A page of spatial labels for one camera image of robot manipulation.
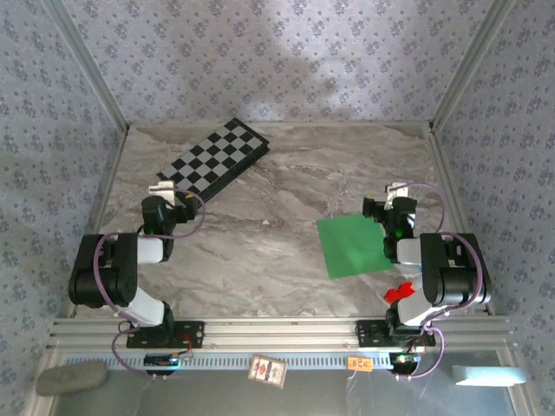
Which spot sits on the small red object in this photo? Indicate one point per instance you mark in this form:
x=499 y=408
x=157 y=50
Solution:
x=394 y=294

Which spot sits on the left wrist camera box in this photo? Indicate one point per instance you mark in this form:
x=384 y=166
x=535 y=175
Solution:
x=162 y=190

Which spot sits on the aluminium mounting rail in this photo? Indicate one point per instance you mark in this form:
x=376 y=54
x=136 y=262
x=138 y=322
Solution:
x=277 y=333

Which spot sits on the grey stone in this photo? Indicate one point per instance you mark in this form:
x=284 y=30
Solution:
x=71 y=378

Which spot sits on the white foam block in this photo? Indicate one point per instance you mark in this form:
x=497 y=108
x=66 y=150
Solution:
x=487 y=375

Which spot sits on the green paper sheet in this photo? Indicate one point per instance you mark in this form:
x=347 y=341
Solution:
x=347 y=247

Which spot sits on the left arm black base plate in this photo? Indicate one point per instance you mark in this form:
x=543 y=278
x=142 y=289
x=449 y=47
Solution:
x=195 y=333

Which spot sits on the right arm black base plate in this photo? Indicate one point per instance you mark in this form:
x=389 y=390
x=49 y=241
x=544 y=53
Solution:
x=366 y=333

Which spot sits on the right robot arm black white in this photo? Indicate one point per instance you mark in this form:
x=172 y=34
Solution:
x=455 y=277

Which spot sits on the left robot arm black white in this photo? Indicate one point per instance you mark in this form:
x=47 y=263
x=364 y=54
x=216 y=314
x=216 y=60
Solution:
x=104 y=281

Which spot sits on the black white folded chessboard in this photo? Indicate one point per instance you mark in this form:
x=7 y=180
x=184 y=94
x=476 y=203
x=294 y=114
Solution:
x=217 y=151

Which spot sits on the aluminium table side rail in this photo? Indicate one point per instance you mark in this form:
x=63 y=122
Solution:
x=104 y=195
x=445 y=173

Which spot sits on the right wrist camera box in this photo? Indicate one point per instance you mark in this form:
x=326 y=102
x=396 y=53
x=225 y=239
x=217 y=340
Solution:
x=396 y=191

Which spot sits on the aluminium corner post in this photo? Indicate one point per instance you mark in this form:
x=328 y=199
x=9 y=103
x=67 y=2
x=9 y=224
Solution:
x=469 y=65
x=89 y=65

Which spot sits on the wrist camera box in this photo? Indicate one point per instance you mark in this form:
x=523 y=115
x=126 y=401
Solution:
x=396 y=191
x=162 y=190

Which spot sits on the orange tag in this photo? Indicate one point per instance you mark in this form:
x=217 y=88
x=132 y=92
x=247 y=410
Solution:
x=360 y=364

